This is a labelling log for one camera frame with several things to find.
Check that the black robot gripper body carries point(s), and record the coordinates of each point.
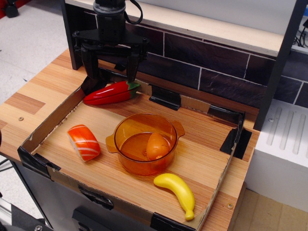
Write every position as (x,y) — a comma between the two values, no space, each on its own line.
(111,36)

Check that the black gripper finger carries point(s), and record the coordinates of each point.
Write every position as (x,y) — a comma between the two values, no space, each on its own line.
(90,62)
(132,65)

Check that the orange transparent plastic pot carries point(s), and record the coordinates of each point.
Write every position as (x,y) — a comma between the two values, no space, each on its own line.
(130,138)

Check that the orange toy carrot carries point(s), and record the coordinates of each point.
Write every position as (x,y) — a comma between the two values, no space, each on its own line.
(157,146)

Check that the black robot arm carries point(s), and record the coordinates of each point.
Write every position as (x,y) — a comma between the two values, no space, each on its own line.
(109,2)

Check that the cardboard fence with black tape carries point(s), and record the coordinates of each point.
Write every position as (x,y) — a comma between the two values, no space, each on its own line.
(70,191)

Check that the red toy chili pepper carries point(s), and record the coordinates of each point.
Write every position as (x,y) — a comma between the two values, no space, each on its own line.
(114,93)

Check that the salmon sushi toy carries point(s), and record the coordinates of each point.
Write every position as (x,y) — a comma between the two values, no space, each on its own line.
(84,142)

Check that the dark brick backsplash shelf unit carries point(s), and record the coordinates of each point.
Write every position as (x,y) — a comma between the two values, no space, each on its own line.
(232,67)

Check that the yellow toy banana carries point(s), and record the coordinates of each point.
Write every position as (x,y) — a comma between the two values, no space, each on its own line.
(182,191)

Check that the white grooved side panel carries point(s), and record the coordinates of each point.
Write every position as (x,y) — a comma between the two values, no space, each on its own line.
(279,166)

